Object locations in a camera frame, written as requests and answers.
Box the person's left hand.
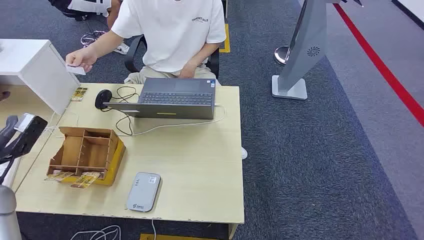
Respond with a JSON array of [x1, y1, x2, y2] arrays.
[[178, 61, 200, 80]]

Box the person's right hand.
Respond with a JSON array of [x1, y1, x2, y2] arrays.
[[65, 47, 98, 74]]

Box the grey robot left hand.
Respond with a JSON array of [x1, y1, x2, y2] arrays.
[[0, 115, 20, 162]]

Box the white ID card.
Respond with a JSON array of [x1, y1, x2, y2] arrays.
[[65, 64, 87, 76]]

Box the black computer mouse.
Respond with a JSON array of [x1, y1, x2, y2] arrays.
[[94, 89, 113, 111]]

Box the yellow-brown room key card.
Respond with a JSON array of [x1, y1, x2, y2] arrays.
[[70, 87, 89, 102], [44, 171, 75, 183], [70, 172, 101, 190]]

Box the background person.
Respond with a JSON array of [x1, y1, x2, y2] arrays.
[[47, 0, 131, 56]]

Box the grey card reader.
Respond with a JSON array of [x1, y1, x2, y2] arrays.
[[126, 172, 162, 213]]

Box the white cabinet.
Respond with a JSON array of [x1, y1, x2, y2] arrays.
[[0, 39, 81, 116]]

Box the dark grey laptop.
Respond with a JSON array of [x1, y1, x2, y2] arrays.
[[103, 77, 217, 120]]

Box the black office chair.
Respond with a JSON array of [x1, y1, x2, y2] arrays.
[[124, 34, 221, 79]]

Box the black stool with chrome base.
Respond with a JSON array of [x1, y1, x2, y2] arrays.
[[47, 0, 108, 48]]

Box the wooden organiser box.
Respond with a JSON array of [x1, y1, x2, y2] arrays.
[[46, 126, 119, 178]]

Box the chrome stanchion base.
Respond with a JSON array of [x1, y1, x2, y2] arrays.
[[274, 45, 292, 66]]

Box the yellow base board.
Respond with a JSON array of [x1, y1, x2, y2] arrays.
[[61, 137, 127, 187]]

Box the grey kiosk stand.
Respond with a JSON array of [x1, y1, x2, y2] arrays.
[[271, 0, 342, 101]]

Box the pale wrist camera on bracket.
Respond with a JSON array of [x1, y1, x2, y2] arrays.
[[13, 113, 49, 157]]

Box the thin white cable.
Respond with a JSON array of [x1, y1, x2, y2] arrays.
[[43, 125, 64, 138], [43, 110, 80, 138]]

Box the black mouse cable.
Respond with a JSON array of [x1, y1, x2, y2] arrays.
[[99, 86, 141, 137]]

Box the white laptop cable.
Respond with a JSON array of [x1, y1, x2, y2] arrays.
[[114, 103, 227, 137]]

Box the white cable bundle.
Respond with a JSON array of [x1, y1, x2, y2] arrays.
[[69, 225, 122, 240]]

